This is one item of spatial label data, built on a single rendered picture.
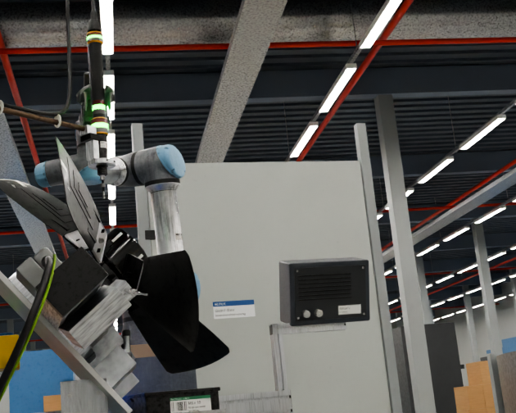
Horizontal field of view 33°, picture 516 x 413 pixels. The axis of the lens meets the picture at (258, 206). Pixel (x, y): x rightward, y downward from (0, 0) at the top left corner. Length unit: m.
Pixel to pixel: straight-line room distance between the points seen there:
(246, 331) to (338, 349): 0.46
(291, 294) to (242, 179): 1.69
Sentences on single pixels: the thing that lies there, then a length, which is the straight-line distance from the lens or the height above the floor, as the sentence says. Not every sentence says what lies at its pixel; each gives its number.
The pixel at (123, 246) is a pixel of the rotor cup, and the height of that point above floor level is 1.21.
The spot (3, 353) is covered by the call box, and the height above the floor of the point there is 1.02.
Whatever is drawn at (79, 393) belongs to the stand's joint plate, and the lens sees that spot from 1.96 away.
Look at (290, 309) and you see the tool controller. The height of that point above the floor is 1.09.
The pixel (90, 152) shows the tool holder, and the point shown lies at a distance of 2.23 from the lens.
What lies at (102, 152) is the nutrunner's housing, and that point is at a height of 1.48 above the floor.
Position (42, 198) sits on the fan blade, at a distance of 2.21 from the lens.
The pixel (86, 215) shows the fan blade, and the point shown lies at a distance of 1.94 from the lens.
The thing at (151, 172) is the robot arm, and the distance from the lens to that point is 2.81.
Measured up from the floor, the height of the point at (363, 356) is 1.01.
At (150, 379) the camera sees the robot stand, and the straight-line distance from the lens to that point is 2.71.
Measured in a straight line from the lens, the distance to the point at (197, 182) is 4.18.
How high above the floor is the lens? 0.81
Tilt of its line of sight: 13 degrees up
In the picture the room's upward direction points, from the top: 6 degrees counter-clockwise
